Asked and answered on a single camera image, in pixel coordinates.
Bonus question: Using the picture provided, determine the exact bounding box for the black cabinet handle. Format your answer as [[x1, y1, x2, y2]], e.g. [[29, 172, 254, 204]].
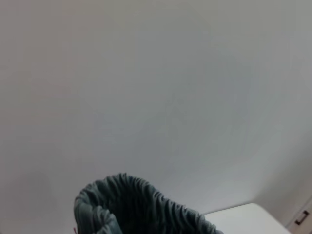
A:
[[295, 210, 310, 225]]

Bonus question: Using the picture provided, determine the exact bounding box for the blue denim shorts basketball print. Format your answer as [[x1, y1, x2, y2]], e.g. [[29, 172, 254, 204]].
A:
[[74, 172, 225, 234]]

